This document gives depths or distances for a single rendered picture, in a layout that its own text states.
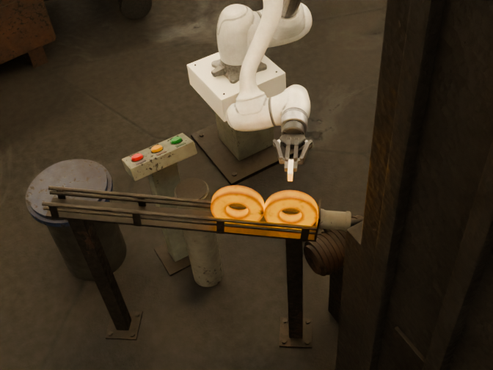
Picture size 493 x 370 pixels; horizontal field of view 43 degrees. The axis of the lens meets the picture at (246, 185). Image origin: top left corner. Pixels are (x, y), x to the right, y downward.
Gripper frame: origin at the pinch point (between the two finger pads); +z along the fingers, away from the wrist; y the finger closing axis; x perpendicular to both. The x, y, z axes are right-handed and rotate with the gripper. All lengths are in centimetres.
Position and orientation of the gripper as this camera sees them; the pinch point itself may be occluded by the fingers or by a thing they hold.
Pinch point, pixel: (290, 169)
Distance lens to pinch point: 189.8
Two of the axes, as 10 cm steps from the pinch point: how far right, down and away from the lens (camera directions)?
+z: -1.0, 6.8, -7.2
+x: -0.6, -7.3, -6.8
